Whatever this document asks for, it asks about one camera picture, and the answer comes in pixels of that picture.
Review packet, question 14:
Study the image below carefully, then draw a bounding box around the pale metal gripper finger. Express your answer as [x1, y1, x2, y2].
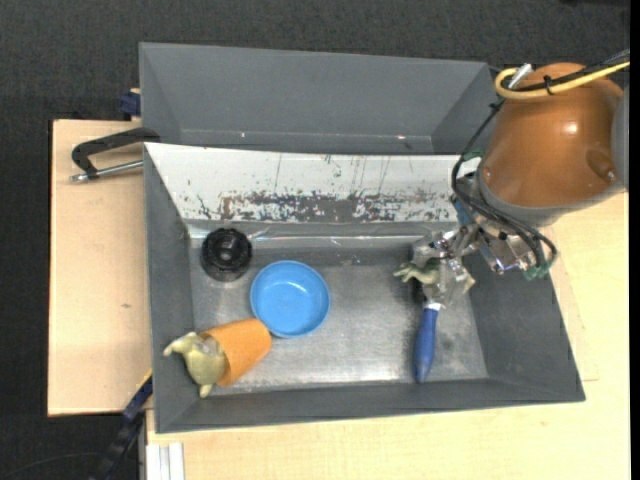
[412, 233, 459, 265]
[433, 257, 477, 306]

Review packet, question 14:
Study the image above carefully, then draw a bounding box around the green toy dinosaur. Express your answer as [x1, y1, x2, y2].
[392, 259, 444, 288]

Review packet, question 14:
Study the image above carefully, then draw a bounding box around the grey metal bin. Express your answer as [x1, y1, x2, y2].
[137, 41, 587, 435]

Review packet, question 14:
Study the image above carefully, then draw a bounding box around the blue plastic bowl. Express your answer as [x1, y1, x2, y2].
[249, 260, 332, 340]

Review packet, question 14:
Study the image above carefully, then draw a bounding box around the black round ribbed cap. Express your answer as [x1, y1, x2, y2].
[200, 227, 254, 284]

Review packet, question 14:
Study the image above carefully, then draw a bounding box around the orange plastic cup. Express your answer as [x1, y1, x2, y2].
[198, 317, 273, 388]

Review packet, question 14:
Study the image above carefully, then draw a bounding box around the pale green toy figure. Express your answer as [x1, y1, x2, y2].
[163, 331, 229, 399]

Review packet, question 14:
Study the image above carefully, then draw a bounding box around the blue-handled tool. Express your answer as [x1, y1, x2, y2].
[412, 301, 447, 385]

